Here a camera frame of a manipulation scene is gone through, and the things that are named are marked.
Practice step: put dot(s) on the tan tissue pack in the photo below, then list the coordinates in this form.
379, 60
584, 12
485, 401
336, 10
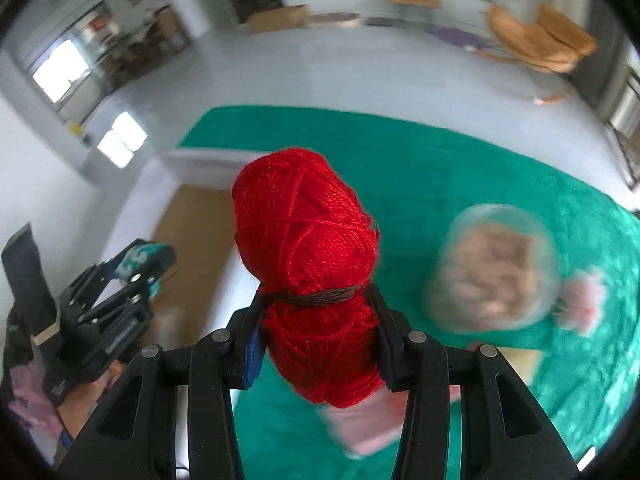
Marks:
522, 365

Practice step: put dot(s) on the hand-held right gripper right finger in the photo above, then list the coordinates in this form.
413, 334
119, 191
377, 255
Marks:
386, 365

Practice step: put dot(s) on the white television console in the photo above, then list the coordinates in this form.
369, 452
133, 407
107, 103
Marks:
375, 2

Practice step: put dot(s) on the brown cardboard box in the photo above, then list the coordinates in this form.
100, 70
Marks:
277, 19

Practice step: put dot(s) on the pink towel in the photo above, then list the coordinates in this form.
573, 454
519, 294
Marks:
370, 420

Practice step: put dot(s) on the brown band on yarn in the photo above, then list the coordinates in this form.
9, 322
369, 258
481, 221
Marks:
320, 296

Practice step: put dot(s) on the purple floor mat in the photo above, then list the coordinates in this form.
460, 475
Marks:
460, 39

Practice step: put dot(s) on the green tablecloth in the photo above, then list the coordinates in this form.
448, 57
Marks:
450, 170

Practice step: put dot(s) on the pink mesh bath sponge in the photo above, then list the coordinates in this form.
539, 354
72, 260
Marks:
582, 300

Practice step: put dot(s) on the person's left forearm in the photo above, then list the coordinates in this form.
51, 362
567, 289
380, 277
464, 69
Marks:
27, 400

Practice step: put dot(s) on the wooden bench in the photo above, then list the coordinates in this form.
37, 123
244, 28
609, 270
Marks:
412, 2

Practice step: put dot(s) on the red yarn ball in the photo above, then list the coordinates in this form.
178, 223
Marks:
305, 220

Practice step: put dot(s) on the orange lounge chair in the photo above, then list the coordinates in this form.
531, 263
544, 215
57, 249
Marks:
540, 40

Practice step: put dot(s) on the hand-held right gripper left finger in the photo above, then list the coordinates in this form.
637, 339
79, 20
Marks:
253, 360

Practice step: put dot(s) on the person's left hand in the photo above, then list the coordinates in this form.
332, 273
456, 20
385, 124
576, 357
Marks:
87, 405

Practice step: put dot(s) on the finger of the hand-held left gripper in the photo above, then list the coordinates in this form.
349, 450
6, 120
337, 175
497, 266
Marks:
97, 272
132, 292

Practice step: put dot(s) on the clear jar of peanut snacks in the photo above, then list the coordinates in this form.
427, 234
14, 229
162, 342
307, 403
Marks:
492, 270

